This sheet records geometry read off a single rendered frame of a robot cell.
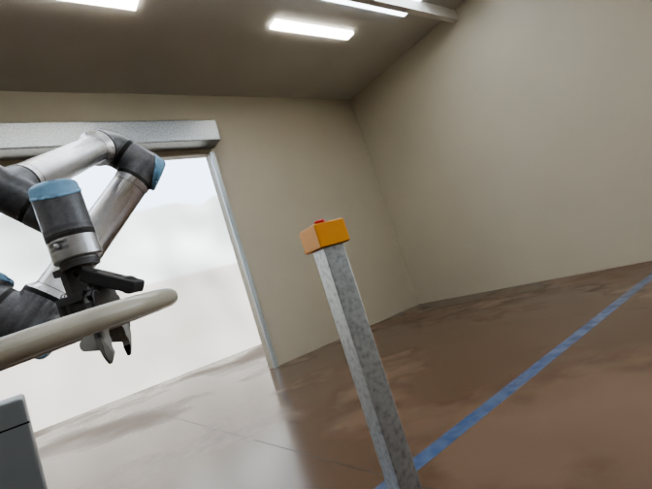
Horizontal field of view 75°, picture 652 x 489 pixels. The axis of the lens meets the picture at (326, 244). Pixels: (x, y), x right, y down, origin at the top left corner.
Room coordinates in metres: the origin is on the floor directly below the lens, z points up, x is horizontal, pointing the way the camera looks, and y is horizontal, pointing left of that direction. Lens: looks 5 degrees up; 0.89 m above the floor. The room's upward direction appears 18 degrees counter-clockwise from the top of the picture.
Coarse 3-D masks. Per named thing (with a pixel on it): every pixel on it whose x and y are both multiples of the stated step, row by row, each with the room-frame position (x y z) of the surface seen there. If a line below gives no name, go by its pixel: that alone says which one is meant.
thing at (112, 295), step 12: (72, 264) 0.80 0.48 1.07; (84, 264) 0.82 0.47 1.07; (96, 264) 0.86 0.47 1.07; (60, 276) 0.82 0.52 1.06; (72, 276) 0.83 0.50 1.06; (72, 288) 0.83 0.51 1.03; (84, 288) 0.82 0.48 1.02; (96, 288) 0.82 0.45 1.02; (108, 288) 0.85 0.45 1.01; (60, 300) 0.81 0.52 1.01; (72, 300) 0.81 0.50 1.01; (84, 300) 0.80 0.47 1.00; (96, 300) 0.80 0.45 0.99; (108, 300) 0.84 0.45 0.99; (60, 312) 0.81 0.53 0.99; (72, 312) 0.81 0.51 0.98
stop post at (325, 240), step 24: (312, 240) 1.37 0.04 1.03; (336, 240) 1.37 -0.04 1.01; (336, 264) 1.38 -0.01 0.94; (336, 288) 1.37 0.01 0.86; (336, 312) 1.41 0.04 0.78; (360, 312) 1.40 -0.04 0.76; (360, 336) 1.38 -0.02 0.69; (360, 360) 1.37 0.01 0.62; (360, 384) 1.40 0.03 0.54; (384, 384) 1.40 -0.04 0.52; (384, 408) 1.38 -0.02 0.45; (384, 432) 1.37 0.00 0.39; (384, 456) 1.39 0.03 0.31; (408, 456) 1.40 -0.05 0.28; (408, 480) 1.39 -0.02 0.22
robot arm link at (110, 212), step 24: (120, 168) 1.37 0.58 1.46; (144, 168) 1.38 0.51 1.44; (120, 192) 1.33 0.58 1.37; (144, 192) 1.40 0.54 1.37; (96, 216) 1.29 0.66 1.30; (120, 216) 1.34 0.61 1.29; (24, 288) 1.18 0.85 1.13; (48, 288) 1.19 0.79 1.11; (0, 312) 1.12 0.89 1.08; (24, 312) 1.14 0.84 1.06; (48, 312) 1.17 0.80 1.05; (0, 336) 1.13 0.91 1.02
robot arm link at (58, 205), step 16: (32, 192) 0.79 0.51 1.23; (48, 192) 0.79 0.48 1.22; (64, 192) 0.80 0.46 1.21; (80, 192) 0.83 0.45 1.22; (48, 208) 0.79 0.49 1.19; (64, 208) 0.79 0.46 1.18; (80, 208) 0.82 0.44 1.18; (48, 224) 0.79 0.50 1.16; (64, 224) 0.79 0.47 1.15; (80, 224) 0.81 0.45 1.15; (48, 240) 0.79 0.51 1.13
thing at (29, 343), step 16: (160, 288) 0.63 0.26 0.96; (112, 304) 0.51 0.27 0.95; (128, 304) 0.53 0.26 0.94; (144, 304) 0.55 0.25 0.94; (160, 304) 0.59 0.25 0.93; (64, 320) 0.46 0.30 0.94; (80, 320) 0.47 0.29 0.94; (96, 320) 0.48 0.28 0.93; (112, 320) 0.50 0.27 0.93; (128, 320) 0.53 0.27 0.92; (16, 336) 0.43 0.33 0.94; (32, 336) 0.44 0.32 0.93; (48, 336) 0.44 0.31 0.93; (64, 336) 0.46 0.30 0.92; (80, 336) 0.47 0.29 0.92; (0, 352) 0.42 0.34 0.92; (16, 352) 0.43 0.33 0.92; (32, 352) 0.44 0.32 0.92; (48, 352) 0.82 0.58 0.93; (0, 368) 0.42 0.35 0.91
